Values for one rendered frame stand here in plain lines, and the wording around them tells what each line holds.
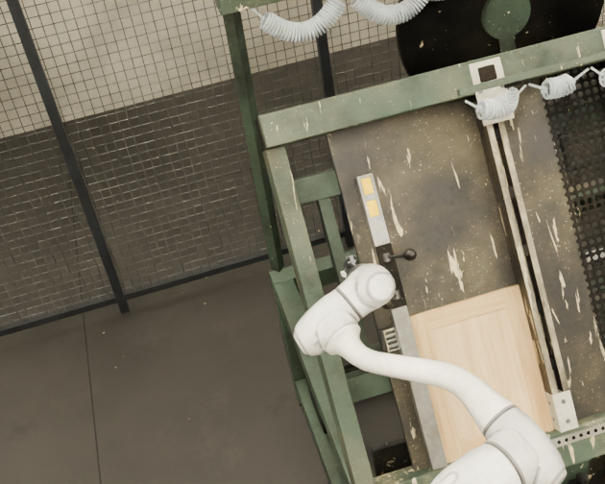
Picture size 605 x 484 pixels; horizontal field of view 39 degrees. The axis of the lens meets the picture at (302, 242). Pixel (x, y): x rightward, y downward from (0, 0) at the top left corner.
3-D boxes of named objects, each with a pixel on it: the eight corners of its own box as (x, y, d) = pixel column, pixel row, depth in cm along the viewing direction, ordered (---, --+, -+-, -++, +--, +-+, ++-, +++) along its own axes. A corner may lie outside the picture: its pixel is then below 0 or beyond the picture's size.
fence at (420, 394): (429, 467, 269) (433, 471, 265) (353, 177, 261) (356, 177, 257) (444, 462, 270) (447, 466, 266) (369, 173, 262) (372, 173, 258)
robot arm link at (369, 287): (369, 253, 220) (330, 285, 219) (383, 257, 205) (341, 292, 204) (395, 284, 222) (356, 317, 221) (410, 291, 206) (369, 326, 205)
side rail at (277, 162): (350, 484, 272) (357, 496, 261) (261, 152, 263) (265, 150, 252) (369, 478, 273) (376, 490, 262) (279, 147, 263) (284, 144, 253)
